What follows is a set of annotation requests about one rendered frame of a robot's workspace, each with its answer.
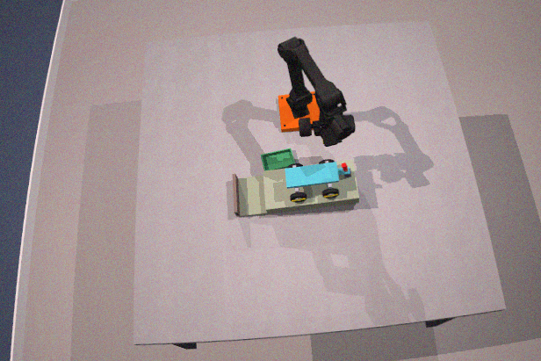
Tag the green tray floor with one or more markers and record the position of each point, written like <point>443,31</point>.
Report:
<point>277,160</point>

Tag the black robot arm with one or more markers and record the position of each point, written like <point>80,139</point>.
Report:
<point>328,97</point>

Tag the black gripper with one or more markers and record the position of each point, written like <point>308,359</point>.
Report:
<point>305,126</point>

